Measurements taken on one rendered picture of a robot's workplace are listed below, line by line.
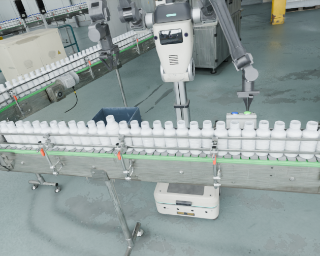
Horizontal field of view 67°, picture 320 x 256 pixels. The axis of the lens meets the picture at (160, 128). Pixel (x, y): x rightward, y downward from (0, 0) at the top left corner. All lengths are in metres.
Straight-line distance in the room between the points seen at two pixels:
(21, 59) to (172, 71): 3.82
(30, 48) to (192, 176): 4.40
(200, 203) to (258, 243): 0.49
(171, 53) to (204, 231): 1.37
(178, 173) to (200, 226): 0.96
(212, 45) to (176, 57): 3.14
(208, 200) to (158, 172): 0.79
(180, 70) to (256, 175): 0.81
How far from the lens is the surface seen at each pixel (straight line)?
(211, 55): 4.79
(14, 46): 5.07
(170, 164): 1.23
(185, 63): 1.61
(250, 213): 2.25
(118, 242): 2.19
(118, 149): 1.18
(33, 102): 2.61
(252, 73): 1.17
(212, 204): 2.00
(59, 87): 2.62
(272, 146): 1.16
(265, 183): 1.26
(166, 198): 2.04
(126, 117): 1.91
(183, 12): 1.62
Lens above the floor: 1.75
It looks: 32 degrees down
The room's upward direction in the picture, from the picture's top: 10 degrees counter-clockwise
